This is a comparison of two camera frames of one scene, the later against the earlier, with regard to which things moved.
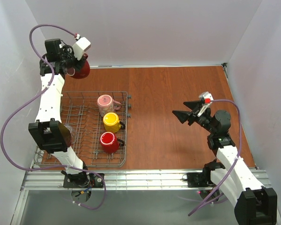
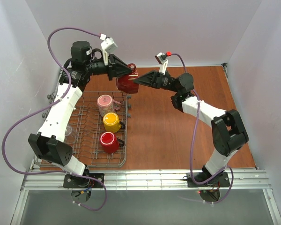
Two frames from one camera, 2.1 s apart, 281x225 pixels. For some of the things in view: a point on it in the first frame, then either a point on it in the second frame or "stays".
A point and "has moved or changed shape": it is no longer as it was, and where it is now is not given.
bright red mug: (110, 143) stays
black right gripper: (195, 112) to (157, 79)
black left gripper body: (73, 63) to (110, 69)
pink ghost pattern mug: (107, 104) stays
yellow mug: (111, 122) stays
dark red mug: (84, 71) has moved or changed shape
